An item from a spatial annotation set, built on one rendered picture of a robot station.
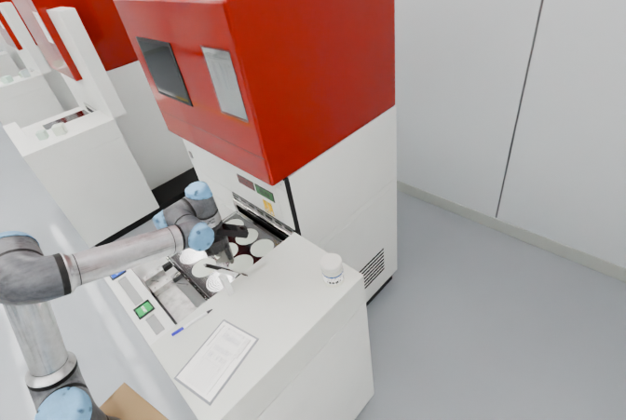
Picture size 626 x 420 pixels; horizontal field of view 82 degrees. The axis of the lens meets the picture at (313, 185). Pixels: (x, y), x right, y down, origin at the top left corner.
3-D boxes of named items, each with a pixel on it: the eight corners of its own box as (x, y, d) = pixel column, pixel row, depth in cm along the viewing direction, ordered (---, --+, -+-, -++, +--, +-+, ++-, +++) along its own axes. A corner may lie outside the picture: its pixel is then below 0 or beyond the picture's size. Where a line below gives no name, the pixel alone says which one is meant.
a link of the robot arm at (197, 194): (176, 189, 112) (199, 176, 117) (188, 215, 119) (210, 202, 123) (189, 198, 107) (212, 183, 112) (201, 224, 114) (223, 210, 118)
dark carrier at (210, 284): (236, 213, 169) (236, 212, 169) (283, 246, 147) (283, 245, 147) (170, 258, 151) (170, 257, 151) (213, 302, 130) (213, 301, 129)
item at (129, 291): (130, 271, 159) (115, 249, 151) (191, 348, 124) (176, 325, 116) (109, 284, 154) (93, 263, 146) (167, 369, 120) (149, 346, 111)
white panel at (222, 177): (207, 188, 204) (182, 125, 180) (305, 253, 152) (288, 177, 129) (202, 191, 202) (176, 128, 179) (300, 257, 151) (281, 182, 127)
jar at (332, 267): (333, 267, 125) (330, 249, 120) (348, 277, 121) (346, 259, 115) (319, 280, 122) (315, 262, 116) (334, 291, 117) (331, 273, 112)
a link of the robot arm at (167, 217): (163, 226, 100) (197, 205, 106) (146, 213, 108) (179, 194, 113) (174, 247, 105) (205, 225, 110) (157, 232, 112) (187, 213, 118)
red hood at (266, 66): (281, 78, 215) (258, -38, 179) (396, 105, 164) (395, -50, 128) (167, 131, 176) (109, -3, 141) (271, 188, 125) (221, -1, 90)
